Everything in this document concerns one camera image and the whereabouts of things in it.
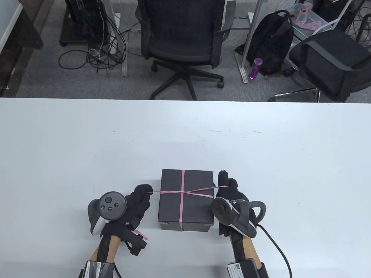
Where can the grey hand controller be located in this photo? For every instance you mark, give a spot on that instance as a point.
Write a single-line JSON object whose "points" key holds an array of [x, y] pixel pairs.
{"points": [[111, 205], [221, 210]]}

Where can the black backpack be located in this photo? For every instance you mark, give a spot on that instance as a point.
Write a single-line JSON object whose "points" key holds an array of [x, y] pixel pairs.
{"points": [[269, 37]]}

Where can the black left forearm pack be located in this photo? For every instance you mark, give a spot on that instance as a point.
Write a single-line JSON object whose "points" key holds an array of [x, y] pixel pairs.
{"points": [[97, 269]]}

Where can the purple water bottle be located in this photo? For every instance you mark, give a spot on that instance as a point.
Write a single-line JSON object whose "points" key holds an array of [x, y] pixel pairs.
{"points": [[255, 69]]}

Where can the white metal desk leg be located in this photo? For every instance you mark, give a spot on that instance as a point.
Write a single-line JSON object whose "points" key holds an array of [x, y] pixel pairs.
{"points": [[244, 75], [124, 69]]}

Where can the black chair with grey armrest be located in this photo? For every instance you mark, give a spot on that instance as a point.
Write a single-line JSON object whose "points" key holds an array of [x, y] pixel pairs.
{"points": [[333, 58]]}

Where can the clear small bottle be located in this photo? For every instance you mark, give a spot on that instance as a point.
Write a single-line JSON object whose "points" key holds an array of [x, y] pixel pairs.
{"points": [[305, 14]]}

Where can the white frame storage rack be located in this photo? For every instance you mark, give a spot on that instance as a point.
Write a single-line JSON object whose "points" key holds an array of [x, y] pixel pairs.
{"points": [[327, 26]]}

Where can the person's left hand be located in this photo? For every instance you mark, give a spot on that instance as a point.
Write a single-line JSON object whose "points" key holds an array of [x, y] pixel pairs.
{"points": [[139, 202]]}

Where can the black mesh office chair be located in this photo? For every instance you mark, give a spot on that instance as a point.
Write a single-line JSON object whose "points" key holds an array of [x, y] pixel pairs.
{"points": [[182, 29]]}

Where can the person's right forearm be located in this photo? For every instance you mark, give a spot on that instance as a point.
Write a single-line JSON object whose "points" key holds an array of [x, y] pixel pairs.
{"points": [[249, 249]]}

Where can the person's left forearm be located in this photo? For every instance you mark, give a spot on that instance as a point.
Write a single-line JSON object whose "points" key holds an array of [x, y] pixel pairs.
{"points": [[114, 246]]}

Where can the white power strip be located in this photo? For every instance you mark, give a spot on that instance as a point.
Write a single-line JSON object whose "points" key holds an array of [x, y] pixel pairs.
{"points": [[116, 20]]}

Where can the grey right hand controller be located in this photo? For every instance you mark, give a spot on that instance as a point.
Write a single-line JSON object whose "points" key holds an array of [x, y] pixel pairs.
{"points": [[221, 210]]}

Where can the white desk with dark side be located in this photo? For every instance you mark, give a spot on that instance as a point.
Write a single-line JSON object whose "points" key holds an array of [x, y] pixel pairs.
{"points": [[8, 23]]}

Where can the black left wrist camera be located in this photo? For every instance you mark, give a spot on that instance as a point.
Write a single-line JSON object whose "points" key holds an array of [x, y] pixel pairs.
{"points": [[137, 246]]}

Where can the pink cloth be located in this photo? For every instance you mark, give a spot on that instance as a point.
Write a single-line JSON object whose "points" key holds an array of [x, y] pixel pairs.
{"points": [[308, 25]]}

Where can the black cardboard box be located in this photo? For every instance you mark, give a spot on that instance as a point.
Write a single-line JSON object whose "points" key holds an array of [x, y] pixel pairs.
{"points": [[171, 208]]}

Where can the grey left hand controller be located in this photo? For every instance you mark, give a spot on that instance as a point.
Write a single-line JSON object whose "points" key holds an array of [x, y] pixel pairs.
{"points": [[111, 205]]}

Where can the pink ribbon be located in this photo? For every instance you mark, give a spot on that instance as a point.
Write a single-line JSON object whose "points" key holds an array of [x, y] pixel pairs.
{"points": [[183, 182]]}

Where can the black right forearm pack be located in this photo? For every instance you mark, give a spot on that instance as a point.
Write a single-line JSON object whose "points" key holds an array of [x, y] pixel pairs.
{"points": [[246, 269]]}

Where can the black computer tower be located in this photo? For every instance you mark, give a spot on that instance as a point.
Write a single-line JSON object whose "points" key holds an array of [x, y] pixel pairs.
{"points": [[78, 17]]}

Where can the person's right hand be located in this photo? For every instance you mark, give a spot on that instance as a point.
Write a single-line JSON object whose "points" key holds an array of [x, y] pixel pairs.
{"points": [[232, 189]]}

